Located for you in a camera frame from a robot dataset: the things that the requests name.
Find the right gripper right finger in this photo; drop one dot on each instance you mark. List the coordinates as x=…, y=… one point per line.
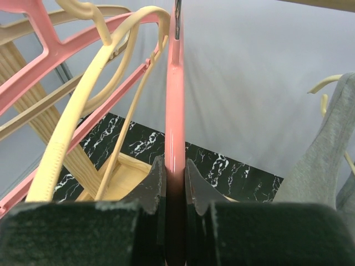
x=221, y=232

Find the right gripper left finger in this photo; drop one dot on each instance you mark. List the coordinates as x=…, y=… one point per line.
x=126, y=232

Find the wooden hanger with blue top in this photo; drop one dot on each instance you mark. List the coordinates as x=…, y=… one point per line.
x=46, y=177

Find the pink hanger with green top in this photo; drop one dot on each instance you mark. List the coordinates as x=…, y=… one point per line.
x=175, y=143

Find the grey tank top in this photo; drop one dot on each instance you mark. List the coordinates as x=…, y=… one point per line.
x=313, y=179

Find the pink hanger with striped top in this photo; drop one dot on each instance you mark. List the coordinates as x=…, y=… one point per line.
x=54, y=52

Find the light wooden hanger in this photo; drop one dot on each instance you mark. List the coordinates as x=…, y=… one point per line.
x=41, y=105

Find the wooden clothes rack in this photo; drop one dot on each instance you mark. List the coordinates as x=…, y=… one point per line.
x=77, y=24

